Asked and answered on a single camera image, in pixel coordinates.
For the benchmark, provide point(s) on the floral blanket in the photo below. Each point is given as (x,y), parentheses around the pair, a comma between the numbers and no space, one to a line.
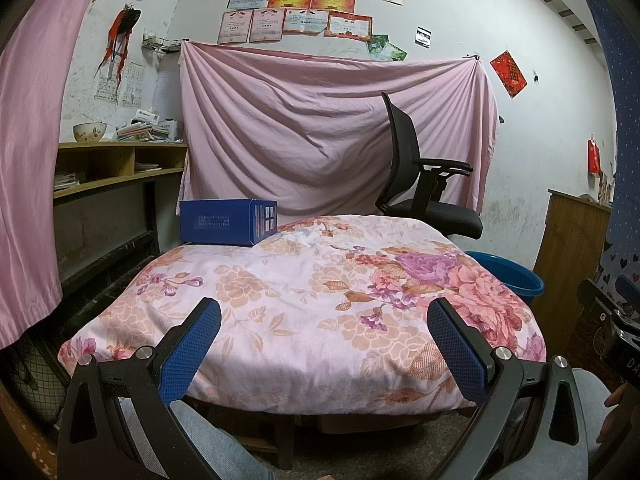
(300,310)

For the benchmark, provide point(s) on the person's right leg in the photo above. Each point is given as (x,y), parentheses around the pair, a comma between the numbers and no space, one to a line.
(592,410)

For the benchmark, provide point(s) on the thin paper stack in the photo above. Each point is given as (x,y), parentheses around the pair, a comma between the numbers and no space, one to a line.
(147,167)

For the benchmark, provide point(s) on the wall calendar sheets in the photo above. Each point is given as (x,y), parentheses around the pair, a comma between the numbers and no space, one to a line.
(132,87)

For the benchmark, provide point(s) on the red tassel ornament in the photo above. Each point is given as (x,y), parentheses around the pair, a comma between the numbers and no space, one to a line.
(120,35)

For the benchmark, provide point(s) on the red diamond wall paper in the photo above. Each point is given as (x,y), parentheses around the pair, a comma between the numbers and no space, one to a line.
(508,74)

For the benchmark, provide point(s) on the wooden cabinet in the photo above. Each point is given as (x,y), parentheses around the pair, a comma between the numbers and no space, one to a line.
(565,260)

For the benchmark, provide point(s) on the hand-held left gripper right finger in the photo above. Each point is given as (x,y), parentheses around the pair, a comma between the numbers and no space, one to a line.
(455,350)

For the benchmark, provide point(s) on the blue printed curtain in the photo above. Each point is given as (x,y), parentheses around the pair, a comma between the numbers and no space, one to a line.
(622,110)

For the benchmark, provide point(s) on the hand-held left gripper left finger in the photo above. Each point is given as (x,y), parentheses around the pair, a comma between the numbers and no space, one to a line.
(192,350)

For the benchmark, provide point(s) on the person's leg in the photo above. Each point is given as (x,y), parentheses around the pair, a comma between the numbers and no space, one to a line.
(215,445)
(592,410)

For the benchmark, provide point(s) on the green wall postcards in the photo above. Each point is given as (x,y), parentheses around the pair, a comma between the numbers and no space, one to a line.
(387,50)

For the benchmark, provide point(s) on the blue plastic bucket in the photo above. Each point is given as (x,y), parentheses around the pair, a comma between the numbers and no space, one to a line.
(515,282)

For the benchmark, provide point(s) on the person's right hand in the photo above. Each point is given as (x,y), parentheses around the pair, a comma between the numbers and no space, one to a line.
(620,410)

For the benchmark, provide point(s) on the group of wall certificates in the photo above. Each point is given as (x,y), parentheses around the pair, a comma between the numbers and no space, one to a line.
(300,10)

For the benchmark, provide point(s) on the ceramic bowl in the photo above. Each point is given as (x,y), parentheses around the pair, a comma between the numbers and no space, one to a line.
(89,132)

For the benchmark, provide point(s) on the pink hanging sheet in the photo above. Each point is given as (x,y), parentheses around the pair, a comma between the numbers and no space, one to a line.
(300,135)

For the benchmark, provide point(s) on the person's left leg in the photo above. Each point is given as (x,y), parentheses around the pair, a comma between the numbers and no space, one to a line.
(215,445)

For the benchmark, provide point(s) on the black and white photo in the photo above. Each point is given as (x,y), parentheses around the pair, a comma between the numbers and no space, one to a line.
(423,36)

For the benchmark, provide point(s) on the stack of books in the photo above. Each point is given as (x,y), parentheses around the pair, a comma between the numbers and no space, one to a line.
(147,130)

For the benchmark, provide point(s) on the blue cardboard box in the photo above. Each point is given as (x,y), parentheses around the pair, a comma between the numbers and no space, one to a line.
(215,222)

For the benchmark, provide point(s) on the red hanging envelope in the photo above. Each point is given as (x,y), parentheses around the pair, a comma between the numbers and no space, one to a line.
(594,157)

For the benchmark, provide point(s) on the pink curtain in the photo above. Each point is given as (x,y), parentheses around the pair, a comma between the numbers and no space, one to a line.
(35,160)

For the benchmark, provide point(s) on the black office chair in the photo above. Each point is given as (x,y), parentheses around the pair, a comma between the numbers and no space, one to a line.
(440,217)

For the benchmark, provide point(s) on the wooden shelf desk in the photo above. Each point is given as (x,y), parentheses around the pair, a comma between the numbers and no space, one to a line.
(110,180)

